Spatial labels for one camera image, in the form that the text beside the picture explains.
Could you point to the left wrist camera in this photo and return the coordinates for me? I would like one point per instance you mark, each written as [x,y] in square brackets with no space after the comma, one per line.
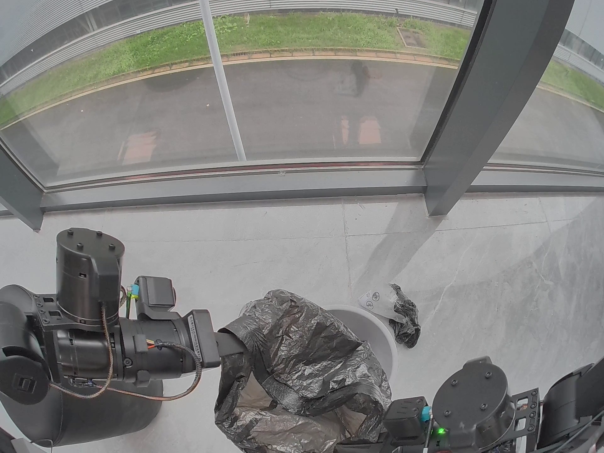
[158,293]

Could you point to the white trash bin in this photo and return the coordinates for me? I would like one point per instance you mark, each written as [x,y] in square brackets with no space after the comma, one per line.
[382,342]

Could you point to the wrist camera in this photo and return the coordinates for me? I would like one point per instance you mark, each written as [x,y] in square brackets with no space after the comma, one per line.
[158,293]
[403,418]

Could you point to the window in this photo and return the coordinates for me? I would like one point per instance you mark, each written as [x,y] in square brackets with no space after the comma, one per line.
[330,111]

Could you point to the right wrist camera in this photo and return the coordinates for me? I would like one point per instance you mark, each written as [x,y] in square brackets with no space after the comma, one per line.
[403,418]

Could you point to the black plastic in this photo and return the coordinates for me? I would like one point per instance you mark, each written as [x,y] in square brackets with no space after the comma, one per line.
[406,323]

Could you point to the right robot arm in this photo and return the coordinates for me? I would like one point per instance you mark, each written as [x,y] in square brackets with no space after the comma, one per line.
[472,394]

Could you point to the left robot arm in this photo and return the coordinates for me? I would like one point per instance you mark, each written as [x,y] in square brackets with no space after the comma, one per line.
[85,276]

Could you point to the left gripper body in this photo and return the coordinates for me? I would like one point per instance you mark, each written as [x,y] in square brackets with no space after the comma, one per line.
[160,347]

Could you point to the black plastic bag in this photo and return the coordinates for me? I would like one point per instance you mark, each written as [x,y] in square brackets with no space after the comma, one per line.
[302,347]

